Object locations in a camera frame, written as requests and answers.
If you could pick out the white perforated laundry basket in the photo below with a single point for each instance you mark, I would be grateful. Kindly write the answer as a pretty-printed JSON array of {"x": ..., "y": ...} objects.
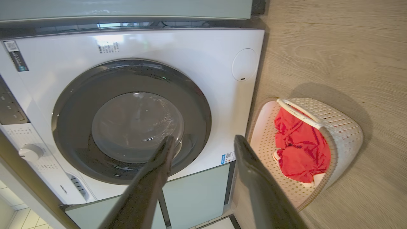
[{"x": 343, "y": 130}]

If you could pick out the blue energy label sticker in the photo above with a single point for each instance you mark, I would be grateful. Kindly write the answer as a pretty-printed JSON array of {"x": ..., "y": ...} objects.
[{"x": 228, "y": 157}]

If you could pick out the long pale green cabinet panel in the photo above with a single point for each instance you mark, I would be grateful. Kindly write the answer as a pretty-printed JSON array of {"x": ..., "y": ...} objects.
[{"x": 127, "y": 9}]

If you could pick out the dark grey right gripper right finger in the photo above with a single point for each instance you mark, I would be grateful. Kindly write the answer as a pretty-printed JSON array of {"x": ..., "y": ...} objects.
[{"x": 260, "y": 197}]

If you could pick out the round white filter cover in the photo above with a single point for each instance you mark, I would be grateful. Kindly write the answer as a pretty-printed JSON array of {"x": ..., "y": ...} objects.
[{"x": 244, "y": 63}]

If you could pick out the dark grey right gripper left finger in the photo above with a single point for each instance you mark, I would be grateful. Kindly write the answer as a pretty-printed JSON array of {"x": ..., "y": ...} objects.
[{"x": 143, "y": 190}]

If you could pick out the black washing machine display panel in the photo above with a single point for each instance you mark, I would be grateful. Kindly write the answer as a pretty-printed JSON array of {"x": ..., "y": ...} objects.
[{"x": 9, "y": 108}]

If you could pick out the white round program knob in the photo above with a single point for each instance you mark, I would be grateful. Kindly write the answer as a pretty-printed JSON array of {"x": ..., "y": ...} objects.
[{"x": 31, "y": 152}]

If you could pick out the red garment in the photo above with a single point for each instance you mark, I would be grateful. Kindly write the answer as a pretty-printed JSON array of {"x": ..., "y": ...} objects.
[{"x": 302, "y": 149}]

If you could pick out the black QR code sticker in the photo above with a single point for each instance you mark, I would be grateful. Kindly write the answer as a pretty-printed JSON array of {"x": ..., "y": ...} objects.
[{"x": 16, "y": 56}]

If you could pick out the dark round washing machine door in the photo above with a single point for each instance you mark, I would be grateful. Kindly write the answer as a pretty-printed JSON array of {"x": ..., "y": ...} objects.
[{"x": 79, "y": 121}]

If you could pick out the white front-load washing machine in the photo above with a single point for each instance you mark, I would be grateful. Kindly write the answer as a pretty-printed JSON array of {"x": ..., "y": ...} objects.
[{"x": 203, "y": 70}]

